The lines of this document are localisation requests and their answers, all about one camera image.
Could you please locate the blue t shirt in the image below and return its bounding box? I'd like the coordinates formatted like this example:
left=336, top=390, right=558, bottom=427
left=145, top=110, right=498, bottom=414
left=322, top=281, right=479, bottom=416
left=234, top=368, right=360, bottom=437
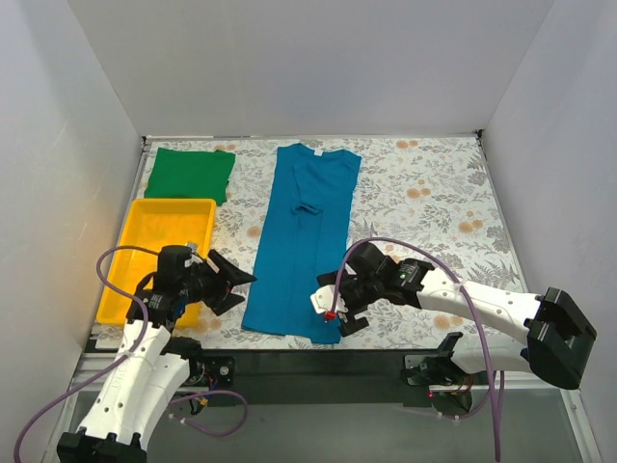
left=242, top=143, right=362, bottom=344

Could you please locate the yellow plastic tray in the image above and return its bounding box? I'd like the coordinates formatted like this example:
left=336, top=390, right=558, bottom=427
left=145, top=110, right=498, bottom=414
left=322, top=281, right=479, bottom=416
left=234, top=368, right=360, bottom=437
left=95, top=197, right=218, bottom=331

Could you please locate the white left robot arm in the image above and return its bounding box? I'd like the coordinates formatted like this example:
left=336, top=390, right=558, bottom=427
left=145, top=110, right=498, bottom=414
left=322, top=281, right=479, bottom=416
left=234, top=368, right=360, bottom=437
left=57, top=244, right=256, bottom=462

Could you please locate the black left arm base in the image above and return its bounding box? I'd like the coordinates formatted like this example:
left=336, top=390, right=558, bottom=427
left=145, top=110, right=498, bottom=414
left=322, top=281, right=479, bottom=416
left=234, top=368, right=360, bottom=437
left=183, top=348, right=236, bottom=389

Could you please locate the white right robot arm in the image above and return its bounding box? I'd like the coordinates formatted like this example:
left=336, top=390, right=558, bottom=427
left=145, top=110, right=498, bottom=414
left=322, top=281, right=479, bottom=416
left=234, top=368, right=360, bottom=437
left=310, top=239, right=597, bottom=390

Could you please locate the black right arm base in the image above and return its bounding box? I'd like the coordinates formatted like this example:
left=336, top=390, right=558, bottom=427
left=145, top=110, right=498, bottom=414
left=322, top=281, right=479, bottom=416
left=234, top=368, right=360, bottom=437
left=402, top=355, right=477, bottom=397

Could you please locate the floral patterned table mat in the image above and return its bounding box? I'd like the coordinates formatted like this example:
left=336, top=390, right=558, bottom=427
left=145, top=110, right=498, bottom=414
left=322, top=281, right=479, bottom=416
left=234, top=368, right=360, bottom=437
left=95, top=136, right=544, bottom=351

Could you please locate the green folded t shirt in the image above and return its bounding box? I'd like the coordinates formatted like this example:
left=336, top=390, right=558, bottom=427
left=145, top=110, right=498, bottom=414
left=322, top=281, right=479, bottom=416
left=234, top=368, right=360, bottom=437
left=144, top=148, right=235, bottom=206

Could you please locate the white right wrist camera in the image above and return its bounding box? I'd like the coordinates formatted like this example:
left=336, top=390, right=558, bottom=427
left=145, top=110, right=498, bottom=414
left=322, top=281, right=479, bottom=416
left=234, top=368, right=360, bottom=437
left=309, top=285, right=348, bottom=322

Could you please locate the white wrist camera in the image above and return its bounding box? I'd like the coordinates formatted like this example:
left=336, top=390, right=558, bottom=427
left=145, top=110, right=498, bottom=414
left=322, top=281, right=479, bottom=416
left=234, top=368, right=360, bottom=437
left=186, top=241, right=203, bottom=264
left=309, top=285, right=348, bottom=322

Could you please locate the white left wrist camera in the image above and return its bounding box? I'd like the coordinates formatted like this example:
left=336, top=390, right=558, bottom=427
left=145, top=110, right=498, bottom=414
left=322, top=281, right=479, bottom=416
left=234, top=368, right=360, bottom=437
left=186, top=241, right=203, bottom=264

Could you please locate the aluminium frame rail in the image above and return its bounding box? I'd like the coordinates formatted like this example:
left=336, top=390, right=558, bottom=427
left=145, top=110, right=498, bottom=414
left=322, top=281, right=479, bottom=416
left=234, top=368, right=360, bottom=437
left=69, top=352, right=116, bottom=392

